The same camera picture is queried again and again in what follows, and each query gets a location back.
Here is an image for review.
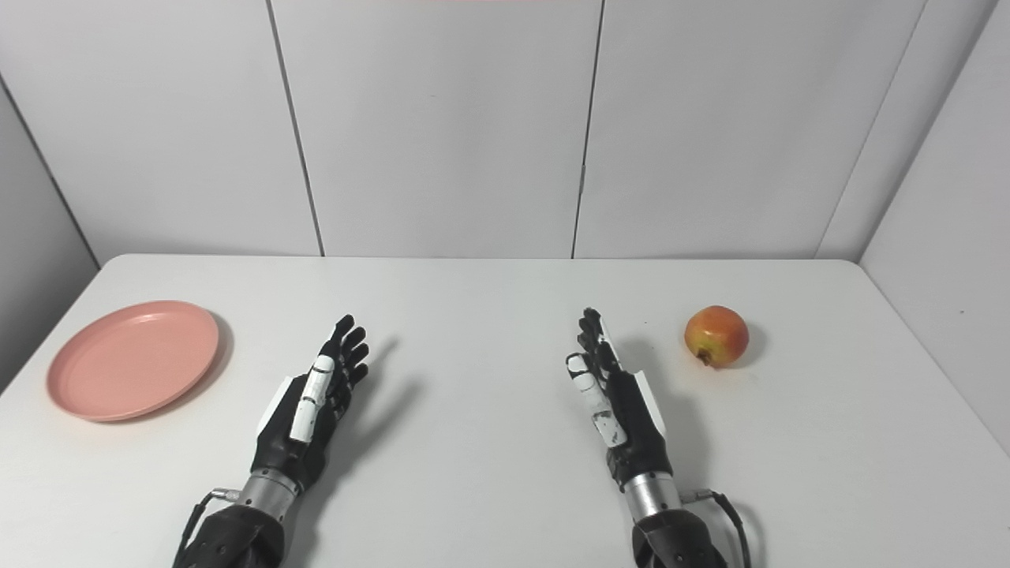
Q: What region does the red yellow pomegranate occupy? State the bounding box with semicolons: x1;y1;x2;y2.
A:
684;305;750;369

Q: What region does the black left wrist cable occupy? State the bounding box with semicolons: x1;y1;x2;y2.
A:
175;488;241;568

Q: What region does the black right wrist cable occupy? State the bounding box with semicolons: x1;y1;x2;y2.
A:
680;489;750;568

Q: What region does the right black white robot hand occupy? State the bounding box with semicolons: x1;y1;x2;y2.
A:
565;308;674;488

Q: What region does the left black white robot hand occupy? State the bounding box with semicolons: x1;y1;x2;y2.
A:
251;314;372;491

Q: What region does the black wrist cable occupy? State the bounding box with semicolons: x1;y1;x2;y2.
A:
680;489;750;568
175;488;241;568

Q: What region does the pink round plate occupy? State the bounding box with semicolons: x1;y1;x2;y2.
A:
46;300;222;423

